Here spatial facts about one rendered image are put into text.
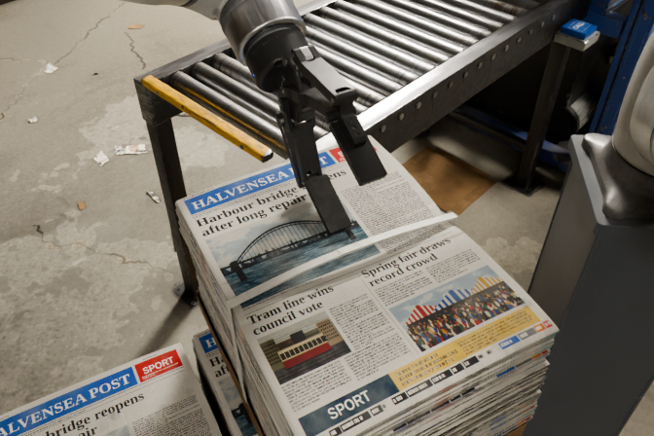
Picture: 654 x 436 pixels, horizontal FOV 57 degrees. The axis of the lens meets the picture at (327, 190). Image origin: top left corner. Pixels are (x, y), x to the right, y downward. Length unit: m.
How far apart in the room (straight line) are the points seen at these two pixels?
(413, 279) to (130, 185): 1.96
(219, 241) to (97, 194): 1.84
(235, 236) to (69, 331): 1.42
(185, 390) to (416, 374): 0.38
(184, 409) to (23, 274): 1.51
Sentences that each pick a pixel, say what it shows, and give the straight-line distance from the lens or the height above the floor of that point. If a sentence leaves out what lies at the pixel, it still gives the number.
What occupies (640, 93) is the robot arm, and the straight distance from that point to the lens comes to 0.85.
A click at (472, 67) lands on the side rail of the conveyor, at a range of 1.62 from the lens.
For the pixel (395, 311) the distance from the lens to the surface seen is 0.64.
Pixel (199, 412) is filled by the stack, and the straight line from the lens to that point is 0.85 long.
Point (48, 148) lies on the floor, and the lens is 2.85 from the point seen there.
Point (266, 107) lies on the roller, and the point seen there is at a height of 0.80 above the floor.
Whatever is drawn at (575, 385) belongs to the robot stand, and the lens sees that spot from 1.20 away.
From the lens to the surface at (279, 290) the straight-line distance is 0.65.
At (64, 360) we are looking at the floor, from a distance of 2.02.
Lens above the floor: 1.56
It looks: 41 degrees down
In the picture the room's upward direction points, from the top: straight up
